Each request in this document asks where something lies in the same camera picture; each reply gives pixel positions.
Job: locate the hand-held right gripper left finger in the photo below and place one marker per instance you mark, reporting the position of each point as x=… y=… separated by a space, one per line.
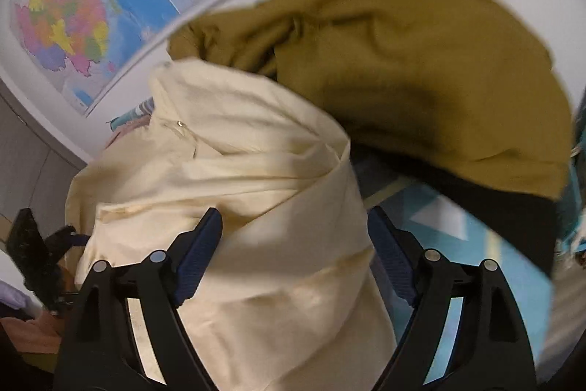
x=199 y=251

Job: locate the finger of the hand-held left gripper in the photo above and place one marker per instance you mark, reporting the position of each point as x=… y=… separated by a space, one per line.
x=29 y=244
x=64 y=237

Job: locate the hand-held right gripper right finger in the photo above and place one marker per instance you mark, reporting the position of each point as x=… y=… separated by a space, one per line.
x=389 y=253

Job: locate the cream garment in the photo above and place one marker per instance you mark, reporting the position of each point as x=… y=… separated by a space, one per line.
x=256 y=189

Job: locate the purple cloth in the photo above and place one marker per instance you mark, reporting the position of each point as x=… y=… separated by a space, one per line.
x=13 y=299

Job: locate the grey cabinet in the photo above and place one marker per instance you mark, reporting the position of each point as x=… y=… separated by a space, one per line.
x=32 y=162

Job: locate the orange cloth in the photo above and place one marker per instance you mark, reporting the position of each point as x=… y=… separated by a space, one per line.
x=32 y=333

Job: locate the teal patterned blanket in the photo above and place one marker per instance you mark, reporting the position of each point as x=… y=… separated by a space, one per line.
x=485 y=281

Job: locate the black cloth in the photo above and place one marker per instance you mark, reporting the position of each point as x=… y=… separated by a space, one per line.
x=494 y=217

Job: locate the olive green garment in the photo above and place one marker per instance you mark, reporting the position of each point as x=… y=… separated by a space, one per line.
x=412 y=65

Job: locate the colourful wall map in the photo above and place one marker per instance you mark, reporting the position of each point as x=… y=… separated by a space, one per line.
x=87 y=1

